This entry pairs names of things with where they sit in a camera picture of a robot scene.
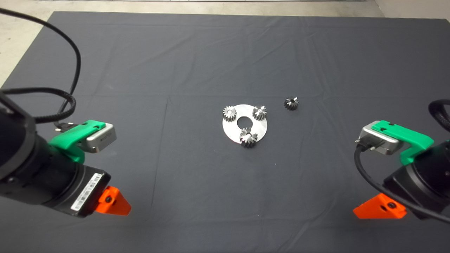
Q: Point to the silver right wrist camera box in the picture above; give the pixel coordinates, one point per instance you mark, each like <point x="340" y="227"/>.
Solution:
<point x="379" y="142"/>

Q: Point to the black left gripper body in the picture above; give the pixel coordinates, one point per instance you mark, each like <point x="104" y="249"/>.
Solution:
<point x="81" y="189"/>

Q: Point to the green left camera mount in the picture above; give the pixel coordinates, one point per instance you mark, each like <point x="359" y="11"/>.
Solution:
<point x="66" y="144"/>

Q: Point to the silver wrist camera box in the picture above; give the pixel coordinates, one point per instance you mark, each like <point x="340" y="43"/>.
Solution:
<point x="102" y="138"/>
<point x="379" y="142"/>

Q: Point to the small dark steel gear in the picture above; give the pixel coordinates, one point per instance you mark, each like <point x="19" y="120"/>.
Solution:
<point x="291" y="103"/>

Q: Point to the dark grey table cloth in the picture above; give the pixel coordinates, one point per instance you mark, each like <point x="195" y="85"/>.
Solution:
<point x="175" y="52"/>

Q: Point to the larger steel gear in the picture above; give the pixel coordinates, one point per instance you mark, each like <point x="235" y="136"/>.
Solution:
<point x="248" y="137"/>

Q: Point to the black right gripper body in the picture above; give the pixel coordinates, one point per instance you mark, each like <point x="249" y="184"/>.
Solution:
<point x="407" y="186"/>

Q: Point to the green right camera mount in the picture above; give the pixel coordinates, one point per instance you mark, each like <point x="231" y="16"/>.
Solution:
<point x="415" y="140"/>

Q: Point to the round metal plate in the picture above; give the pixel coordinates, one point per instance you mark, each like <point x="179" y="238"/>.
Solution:
<point x="232" y="131"/>

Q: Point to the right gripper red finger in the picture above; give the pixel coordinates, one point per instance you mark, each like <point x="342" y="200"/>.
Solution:
<point x="381" y="209"/>

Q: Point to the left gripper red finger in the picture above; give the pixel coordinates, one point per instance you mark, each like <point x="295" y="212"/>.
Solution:
<point x="114" y="203"/>

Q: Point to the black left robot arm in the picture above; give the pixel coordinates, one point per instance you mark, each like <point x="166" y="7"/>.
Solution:
<point x="17" y="158"/>

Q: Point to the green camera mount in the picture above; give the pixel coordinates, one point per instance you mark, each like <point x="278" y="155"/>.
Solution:
<point x="415" y="140"/>
<point x="66" y="144"/>

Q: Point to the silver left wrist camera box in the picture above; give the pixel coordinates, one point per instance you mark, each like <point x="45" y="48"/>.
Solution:
<point x="102" y="138"/>

